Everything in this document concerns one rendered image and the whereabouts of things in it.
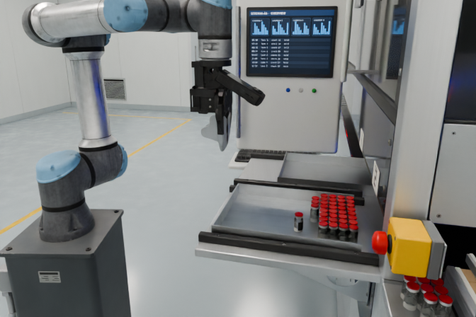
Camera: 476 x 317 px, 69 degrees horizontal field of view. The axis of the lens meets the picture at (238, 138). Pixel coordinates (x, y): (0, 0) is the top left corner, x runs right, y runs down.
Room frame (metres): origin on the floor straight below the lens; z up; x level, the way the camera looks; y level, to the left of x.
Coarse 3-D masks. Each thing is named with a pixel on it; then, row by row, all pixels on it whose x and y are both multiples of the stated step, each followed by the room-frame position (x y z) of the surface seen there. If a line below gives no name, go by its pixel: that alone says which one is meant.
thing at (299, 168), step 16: (288, 160) 1.29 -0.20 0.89; (304, 160) 1.28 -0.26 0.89; (320, 160) 1.26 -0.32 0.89; (336, 160) 1.25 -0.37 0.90; (352, 160) 1.24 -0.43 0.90; (288, 176) 1.13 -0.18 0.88; (304, 176) 1.13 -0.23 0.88; (320, 176) 1.13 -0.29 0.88; (336, 176) 1.13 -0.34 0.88; (352, 176) 1.13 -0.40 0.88; (368, 176) 1.13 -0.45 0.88; (368, 192) 0.98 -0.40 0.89
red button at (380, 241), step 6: (378, 234) 0.54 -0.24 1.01; (384, 234) 0.54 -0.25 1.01; (372, 240) 0.55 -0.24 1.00; (378, 240) 0.53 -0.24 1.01; (384, 240) 0.53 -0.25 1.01; (372, 246) 0.54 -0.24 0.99; (378, 246) 0.52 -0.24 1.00; (384, 246) 0.52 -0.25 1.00; (378, 252) 0.52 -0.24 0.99; (384, 252) 0.52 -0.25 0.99
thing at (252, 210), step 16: (240, 192) 0.99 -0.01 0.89; (256, 192) 0.98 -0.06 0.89; (272, 192) 0.96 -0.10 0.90; (288, 192) 0.95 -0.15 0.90; (304, 192) 0.94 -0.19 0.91; (320, 192) 0.93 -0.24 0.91; (224, 208) 0.83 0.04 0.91; (240, 208) 0.89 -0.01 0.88; (256, 208) 0.89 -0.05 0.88; (272, 208) 0.89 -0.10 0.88; (288, 208) 0.89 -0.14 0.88; (304, 208) 0.89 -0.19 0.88; (224, 224) 0.80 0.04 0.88; (240, 224) 0.80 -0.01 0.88; (256, 224) 0.80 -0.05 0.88; (272, 224) 0.80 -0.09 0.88; (288, 224) 0.80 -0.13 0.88; (304, 224) 0.80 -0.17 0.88; (272, 240) 0.71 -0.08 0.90; (288, 240) 0.70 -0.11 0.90; (304, 240) 0.69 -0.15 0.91; (320, 240) 0.68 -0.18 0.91
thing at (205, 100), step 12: (204, 60) 0.77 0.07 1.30; (228, 60) 0.78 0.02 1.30; (204, 72) 0.79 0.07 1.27; (216, 72) 0.78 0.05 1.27; (204, 84) 0.79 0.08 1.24; (216, 84) 0.78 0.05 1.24; (204, 96) 0.77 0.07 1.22; (216, 96) 0.76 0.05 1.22; (228, 96) 0.79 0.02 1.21; (192, 108) 0.77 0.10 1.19; (204, 108) 0.77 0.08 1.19; (228, 108) 0.79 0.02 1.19
